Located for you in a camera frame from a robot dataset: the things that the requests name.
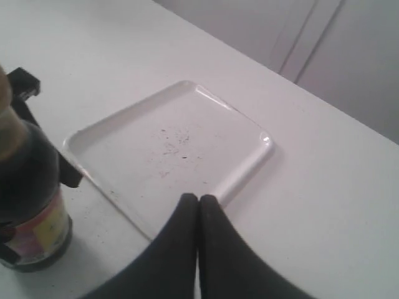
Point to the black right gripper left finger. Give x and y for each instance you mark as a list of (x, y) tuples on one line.
[(167, 267)]

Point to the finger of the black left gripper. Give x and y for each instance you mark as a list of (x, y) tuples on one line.
[(68, 175), (8, 255)]

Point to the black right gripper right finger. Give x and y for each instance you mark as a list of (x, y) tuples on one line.
[(228, 267)]

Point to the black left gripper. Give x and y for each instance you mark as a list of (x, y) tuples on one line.
[(24, 86)]

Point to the dark soy sauce bottle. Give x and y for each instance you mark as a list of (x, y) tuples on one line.
[(31, 196)]

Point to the white rectangular plastic tray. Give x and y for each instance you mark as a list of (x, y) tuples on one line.
[(182, 139)]

